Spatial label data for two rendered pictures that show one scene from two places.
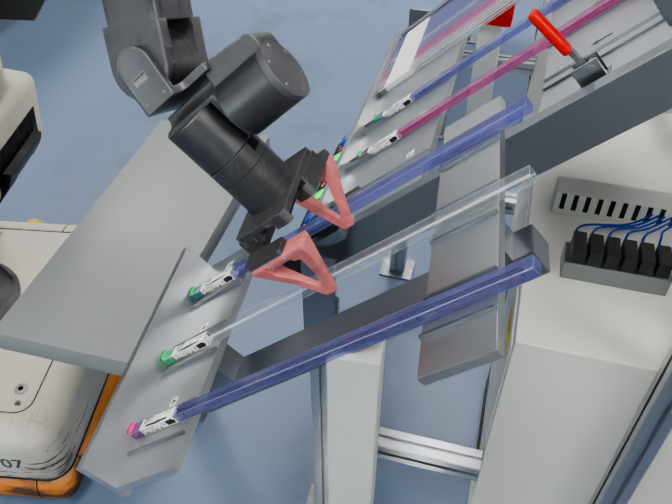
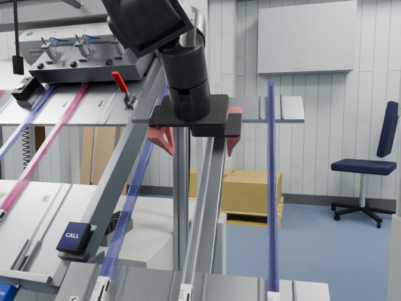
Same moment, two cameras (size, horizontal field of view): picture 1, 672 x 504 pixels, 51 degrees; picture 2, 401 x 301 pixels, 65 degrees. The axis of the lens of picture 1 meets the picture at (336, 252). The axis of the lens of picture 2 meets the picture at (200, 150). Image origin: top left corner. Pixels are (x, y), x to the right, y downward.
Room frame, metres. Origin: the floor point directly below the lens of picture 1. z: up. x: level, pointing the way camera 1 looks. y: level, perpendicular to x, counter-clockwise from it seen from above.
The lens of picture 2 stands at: (0.51, 0.52, 0.98)
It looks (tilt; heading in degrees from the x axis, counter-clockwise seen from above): 5 degrees down; 270
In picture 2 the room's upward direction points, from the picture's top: straight up
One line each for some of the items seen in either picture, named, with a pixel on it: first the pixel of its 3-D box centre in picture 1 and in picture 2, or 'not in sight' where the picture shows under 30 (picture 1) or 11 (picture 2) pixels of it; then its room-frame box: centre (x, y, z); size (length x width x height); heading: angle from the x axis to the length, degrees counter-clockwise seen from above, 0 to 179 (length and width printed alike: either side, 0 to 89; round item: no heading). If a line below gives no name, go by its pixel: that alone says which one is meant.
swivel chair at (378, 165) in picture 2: not in sight; (366, 160); (-1.17, -2.62, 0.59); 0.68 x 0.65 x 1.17; 161
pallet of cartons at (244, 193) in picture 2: not in sight; (228, 194); (0.20, -2.78, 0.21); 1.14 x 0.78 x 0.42; 165
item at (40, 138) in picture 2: not in sight; (37, 110); (1.15, -0.73, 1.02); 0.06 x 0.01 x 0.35; 165
